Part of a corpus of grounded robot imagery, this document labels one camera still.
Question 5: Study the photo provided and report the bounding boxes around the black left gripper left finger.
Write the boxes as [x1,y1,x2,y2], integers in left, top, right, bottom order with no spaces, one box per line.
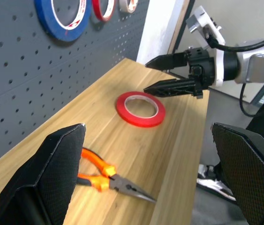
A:
[0,123,86,225]

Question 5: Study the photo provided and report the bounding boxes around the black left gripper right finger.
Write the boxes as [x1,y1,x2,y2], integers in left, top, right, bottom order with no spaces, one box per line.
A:
[211,122,264,225]

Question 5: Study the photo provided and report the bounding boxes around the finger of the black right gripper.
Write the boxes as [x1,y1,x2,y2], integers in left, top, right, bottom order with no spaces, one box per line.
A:
[145,52,190,71]
[143,78,195,98]

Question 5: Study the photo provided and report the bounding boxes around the red tape roll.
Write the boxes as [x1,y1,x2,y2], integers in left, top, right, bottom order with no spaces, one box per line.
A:
[91,0,117,22]
[115,91,166,128]

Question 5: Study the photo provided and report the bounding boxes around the orange black needle-nose pliers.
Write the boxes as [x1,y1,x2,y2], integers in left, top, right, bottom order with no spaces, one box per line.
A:
[77,147,157,203]

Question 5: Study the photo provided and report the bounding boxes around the white tape roll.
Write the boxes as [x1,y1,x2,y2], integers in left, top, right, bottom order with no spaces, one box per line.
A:
[118,0,139,14]

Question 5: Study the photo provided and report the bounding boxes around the grey metal pegboard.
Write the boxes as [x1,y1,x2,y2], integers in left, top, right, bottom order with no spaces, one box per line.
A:
[0,0,151,173]

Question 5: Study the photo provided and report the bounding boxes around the blue tape roll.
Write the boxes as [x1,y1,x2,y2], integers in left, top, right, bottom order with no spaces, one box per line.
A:
[34,0,92,42]

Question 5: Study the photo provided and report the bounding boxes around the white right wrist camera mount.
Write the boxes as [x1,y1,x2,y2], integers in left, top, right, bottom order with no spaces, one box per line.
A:
[185,6,225,87]

